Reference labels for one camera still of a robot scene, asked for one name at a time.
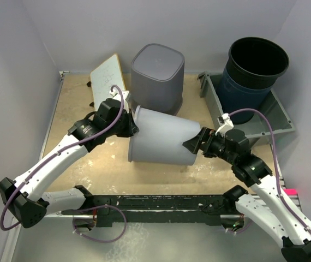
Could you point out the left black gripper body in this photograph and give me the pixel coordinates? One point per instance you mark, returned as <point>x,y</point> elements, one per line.
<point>124,128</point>

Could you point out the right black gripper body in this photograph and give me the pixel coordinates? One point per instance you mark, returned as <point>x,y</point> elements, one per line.
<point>215,147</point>

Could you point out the smooth lavender round bin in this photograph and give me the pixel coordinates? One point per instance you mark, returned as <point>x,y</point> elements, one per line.
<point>160,138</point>

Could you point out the grey slotted square bin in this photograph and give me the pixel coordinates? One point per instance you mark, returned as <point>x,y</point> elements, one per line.
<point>157,77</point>

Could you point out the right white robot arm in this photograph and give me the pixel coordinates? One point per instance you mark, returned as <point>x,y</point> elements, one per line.
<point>279,217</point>

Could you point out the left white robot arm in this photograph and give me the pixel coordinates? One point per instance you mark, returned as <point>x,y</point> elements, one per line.
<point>26,196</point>

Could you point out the grey plastic crate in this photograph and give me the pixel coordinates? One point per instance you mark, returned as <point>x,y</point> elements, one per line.
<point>256,129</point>

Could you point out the pink tape marker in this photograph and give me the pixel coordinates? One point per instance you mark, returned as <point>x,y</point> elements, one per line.
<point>290,191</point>

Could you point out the dark blue round bin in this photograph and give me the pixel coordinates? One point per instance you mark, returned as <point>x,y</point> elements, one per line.
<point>253,66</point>

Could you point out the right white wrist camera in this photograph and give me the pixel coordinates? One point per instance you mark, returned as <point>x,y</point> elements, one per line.
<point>226,124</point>

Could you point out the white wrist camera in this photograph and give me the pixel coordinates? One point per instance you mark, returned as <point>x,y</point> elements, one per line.
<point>226,124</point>
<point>120,95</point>

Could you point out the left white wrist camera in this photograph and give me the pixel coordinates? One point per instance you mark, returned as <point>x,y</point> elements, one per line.
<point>120,95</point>

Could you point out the small whiteboard wooden frame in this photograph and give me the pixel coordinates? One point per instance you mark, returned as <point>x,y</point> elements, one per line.
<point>102,78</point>

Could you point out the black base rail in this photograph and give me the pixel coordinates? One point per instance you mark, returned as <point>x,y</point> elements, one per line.
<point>212,210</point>

